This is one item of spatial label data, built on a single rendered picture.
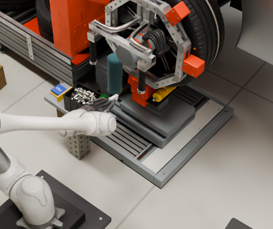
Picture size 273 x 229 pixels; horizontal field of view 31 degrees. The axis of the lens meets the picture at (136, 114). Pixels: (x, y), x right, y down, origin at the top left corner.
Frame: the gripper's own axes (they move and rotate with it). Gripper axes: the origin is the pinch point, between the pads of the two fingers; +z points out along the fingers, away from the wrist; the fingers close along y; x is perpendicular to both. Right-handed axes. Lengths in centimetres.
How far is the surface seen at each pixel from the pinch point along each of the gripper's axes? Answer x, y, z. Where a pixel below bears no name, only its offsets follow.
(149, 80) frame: -1.0, -2.4, 31.6
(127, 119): 42, 14, 47
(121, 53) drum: -20.0, 6.9, 11.6
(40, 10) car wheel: 4, 105, 58
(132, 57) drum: -21.5, -0.5, 10.6
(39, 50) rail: 27, 95, 49
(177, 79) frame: -12.5, -21.6, 26.1
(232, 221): 36, -80, 4
